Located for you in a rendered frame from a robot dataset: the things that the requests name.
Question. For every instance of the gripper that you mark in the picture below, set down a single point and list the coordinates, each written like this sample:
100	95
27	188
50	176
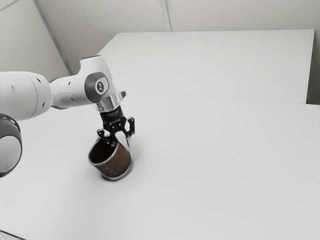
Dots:
111	119

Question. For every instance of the brown metal mug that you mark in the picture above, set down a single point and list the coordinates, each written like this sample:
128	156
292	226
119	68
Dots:
112	160

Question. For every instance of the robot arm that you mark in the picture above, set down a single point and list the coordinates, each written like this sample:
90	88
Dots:
65	87

